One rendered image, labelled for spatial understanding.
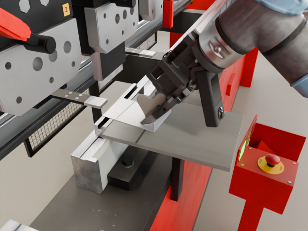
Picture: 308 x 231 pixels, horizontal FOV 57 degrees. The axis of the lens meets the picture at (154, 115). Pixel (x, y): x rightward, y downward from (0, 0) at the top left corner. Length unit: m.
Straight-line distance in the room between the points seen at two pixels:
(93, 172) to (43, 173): 1.43
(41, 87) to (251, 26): 0.29
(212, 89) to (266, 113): 2.10
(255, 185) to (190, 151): 0.38
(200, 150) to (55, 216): 0.32
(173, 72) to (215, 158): 0.18
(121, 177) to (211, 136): 0.21
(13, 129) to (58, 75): 0.39
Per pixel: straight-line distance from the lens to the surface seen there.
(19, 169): 2.11
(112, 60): 0.59
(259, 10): 0.43
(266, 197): 0.91
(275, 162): 0.87
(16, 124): 0.78
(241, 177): 0.89
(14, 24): 0.29
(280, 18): 0.44
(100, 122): 0.63
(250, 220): 1.12
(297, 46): 0.45
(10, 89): 0.34
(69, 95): 0.73
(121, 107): 0.67
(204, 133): 0.60
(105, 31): 0.49
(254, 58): 2.83
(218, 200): 1.79
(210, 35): 0.47
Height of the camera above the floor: 1.36
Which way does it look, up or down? 35 degrees down
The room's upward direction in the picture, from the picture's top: straight up
